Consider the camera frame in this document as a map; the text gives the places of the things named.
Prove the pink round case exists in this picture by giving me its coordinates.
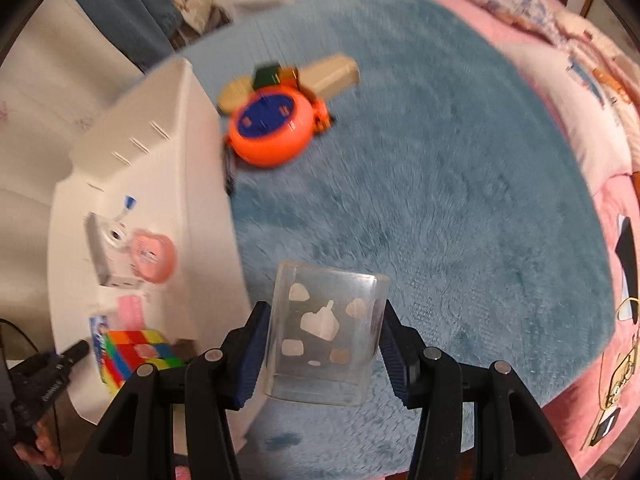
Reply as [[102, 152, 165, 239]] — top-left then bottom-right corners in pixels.
[[131, 230, 178, 283]]

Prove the cream printed cloth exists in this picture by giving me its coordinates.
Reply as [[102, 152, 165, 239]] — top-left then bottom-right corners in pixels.
[[555, 10, 640, 121]]

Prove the beige rectangular box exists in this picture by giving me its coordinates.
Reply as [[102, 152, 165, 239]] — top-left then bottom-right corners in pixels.
[[302, 53, 361, 98]]

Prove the blue label floss box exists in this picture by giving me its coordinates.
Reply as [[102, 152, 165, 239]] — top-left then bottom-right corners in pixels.
[[89, 315, 121, 386]]

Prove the pink printed blanket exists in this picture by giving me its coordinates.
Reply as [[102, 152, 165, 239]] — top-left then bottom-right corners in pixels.
[[360, 0, 640, 480]]

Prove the white plastic tray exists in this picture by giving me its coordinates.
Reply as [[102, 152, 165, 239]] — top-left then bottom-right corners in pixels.
[[47, 56, 253, 453]]

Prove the orange round blue-faced case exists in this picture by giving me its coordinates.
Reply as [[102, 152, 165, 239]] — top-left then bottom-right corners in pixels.
[[227, 86, 336, 168]]

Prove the blue plush mat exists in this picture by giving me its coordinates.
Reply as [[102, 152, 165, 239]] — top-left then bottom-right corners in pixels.
[[177, 0, 616, 480]]

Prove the blue denim cloth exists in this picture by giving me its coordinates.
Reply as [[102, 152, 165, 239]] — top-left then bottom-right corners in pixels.
[[65, 0, 183, 71]]

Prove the colourful puzzle cube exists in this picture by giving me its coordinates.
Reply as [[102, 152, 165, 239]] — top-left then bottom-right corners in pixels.
[[97, 329, 182, 393]]

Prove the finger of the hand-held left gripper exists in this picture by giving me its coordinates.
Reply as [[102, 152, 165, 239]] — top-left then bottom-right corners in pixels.
[[50, 339, 91, 369]]

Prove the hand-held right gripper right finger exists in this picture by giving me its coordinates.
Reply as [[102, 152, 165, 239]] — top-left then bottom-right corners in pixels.
[[382, 300, 581, 480]]

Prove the black cable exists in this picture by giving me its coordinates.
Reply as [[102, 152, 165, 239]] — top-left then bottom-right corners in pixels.
[[0, 317, 41, 356]]

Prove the dark green cube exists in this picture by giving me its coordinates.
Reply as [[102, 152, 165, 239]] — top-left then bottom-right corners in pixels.
[[252, 62, 281, 90]]

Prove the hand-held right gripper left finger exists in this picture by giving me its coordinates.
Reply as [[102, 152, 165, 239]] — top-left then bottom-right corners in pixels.
[[80, 301, 273, 480]]

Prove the person's left hand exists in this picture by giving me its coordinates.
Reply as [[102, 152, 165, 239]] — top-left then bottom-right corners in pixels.
[[15, 422, 63, 469]]

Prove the clear printed glass cup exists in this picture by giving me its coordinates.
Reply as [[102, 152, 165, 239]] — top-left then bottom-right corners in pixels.
[[261, 261, 391, 407]]

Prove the white rectangular box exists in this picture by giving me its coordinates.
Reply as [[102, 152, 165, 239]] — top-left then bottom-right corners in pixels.
[[85, 212, 146, 291]]

